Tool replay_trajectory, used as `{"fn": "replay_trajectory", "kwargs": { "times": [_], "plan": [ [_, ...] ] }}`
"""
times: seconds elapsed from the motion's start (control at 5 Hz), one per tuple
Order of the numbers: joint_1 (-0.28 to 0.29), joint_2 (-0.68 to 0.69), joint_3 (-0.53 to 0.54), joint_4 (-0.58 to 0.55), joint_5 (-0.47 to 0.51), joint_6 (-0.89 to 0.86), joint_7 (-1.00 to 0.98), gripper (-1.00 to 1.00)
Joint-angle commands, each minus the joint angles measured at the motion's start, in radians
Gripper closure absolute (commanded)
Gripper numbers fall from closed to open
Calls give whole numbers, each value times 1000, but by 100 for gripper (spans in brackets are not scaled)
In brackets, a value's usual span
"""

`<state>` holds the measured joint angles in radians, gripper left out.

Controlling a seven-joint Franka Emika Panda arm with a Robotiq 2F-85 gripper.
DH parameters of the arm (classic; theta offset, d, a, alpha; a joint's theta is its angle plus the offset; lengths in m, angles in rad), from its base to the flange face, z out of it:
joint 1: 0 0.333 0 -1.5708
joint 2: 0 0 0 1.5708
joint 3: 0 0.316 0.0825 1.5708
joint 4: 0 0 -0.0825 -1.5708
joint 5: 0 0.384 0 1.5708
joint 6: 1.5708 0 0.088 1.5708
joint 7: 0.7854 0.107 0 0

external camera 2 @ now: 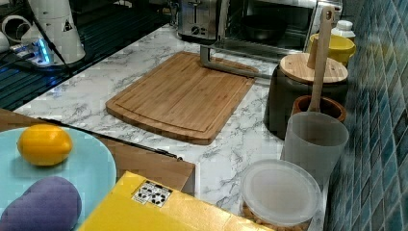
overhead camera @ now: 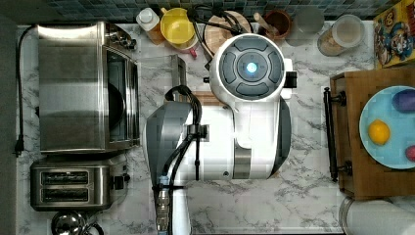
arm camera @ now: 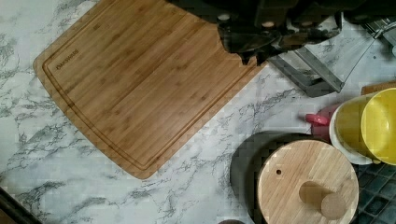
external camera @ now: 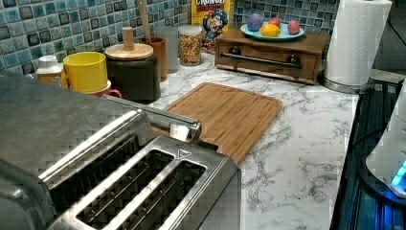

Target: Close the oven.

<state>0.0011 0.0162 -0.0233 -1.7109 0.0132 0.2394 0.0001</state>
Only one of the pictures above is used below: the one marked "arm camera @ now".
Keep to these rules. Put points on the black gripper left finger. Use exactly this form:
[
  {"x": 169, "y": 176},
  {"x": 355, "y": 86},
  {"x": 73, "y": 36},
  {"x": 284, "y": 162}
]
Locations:
[{"x": 250, "y": 35}]

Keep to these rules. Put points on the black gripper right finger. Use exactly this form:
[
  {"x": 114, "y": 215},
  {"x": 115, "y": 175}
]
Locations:
[{"x": 295, "y": 36}]

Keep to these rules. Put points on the white bowl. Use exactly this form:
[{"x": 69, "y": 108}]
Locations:
[{"x": 351, "y": 154}]

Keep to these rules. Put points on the bamboo cutting board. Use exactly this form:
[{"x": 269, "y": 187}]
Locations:
[{"x": 139, "y": 78}]

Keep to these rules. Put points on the yellow cup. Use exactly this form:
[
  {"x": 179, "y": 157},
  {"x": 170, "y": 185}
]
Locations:
[{"x": 368, "y": 124}]

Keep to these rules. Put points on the dark round container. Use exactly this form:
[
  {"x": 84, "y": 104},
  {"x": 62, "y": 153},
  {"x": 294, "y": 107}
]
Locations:
[{"x": 247, "y": 162}]

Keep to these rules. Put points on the round wooden lid with knob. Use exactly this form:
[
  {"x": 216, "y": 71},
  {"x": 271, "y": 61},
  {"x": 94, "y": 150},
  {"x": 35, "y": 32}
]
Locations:
[{"x": 307, "y": 182}]

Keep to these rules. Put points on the dark tiled mat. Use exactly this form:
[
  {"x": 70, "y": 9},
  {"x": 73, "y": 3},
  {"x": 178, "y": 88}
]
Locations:
[{"x": 377, "y": 198}]

